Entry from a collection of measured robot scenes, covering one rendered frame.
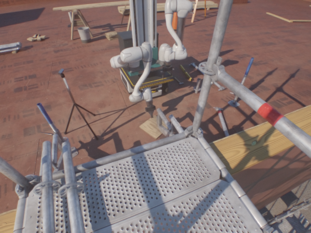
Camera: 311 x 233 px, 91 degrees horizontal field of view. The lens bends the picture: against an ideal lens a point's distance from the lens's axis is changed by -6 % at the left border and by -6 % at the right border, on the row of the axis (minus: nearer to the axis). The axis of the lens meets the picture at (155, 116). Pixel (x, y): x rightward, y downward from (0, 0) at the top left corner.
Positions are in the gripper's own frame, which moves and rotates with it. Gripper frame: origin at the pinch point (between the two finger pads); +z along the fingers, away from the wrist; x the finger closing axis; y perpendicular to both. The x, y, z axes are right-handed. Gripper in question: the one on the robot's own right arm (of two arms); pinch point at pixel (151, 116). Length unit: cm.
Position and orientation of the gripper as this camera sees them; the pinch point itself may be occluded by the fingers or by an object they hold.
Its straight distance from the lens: 213.3
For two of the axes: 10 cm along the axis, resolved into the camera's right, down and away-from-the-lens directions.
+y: -3.3, -2.9, 9.0
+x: -9.3, 2.6, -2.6
